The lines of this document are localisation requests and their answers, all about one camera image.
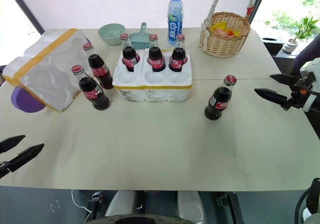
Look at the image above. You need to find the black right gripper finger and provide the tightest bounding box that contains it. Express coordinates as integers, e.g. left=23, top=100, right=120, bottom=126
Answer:
left=269, top=73, right=304, bottom=85
left=254, top=88, right=294, bottom=112

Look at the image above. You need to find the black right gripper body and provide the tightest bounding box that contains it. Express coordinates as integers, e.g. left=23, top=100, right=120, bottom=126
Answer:
left=289, top=73, right=317, bottom=109

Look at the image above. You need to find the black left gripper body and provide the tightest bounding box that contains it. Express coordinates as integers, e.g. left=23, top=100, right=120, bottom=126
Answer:
left=0, top=160, right=14, bottom=180

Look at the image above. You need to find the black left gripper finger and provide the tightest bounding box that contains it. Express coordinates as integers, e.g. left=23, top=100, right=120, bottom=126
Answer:
left=7, top=143, right=46, bottom=172
left=0, top=134, right=27, bottom=155

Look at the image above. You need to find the glass cola bottle red label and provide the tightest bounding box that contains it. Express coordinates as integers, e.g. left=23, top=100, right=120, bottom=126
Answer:
left=146, top=33, right=167, bottom=73
left=119, top=33, right=141, bottom=73
left=82, top=42, right=115, bottom=90
left=71, top=64, right=112, bottom=112
left=204, top=75, right=238, bottom=121
left=168, top=33, right=189, bottom=73

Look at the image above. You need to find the white foam bottle tray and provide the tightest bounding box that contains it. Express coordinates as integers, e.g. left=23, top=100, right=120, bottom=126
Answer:
left=111, top=48, right=194, bottom=103

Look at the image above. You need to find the person in dark clothing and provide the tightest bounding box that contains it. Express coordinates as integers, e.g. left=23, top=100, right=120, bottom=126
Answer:
left=291, top=41, right=320, bottom=78

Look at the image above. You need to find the black bin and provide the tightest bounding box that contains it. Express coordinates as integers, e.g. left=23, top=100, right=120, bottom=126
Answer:
left=260, top=36, right=285, bottom=55

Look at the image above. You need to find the purple round disc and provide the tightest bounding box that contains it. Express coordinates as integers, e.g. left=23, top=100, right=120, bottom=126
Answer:
left=10, top=86, right=47, bottom=114

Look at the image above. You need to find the potted green plant white pot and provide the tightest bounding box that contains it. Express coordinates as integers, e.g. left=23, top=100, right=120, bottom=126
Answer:
left=281, top=16, right=320, bottom=54

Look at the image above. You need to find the pink toy fruit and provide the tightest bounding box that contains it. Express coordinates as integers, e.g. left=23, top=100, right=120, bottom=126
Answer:
left=214, top=27, right=232, bottom=36

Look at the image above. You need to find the yellow toy fruit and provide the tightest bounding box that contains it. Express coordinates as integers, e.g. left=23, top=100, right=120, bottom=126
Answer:
left=210, top=21, right=228, bottom=31

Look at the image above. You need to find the white rounded robot leg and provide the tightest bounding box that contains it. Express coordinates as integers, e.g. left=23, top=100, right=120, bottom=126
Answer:
left=176, top=191, right=207, bottom=224
left=104, top=190, right=137, bottom=218

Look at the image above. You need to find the blue sports drink bottle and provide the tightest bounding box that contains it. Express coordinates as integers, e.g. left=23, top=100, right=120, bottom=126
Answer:
left=166, top=0, right=185, bottom=46

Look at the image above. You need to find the teal plastic dustpan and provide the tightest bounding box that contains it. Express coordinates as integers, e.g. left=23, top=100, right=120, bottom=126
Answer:
left=128, top=22, right=152, bottom=50

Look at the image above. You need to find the light green bowl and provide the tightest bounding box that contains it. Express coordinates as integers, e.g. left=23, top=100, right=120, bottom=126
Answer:
left=97, top=23, right=126, bottom=46

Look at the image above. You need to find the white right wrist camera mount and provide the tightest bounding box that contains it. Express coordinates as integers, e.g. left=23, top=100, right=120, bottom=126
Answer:
left=299, top=61, right=320, bottom=113

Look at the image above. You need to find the thin white cable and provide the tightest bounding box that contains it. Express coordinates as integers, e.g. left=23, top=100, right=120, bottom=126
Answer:
left=70, top=189, right=93, bottom=214

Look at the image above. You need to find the wicker basket with handle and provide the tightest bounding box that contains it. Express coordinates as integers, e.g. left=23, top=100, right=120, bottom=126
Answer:
left=199, top=0, right=255, bottom=58

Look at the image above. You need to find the black table leg bracket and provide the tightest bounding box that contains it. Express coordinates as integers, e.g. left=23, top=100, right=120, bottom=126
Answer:
left=90, top=191, right=104, bottom=214
left=216, top=193, right=240, bottom=224

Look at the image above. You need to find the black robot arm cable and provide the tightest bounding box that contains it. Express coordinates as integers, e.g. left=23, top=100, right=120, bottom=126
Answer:
left=294, top=188, right=310, bottom=224

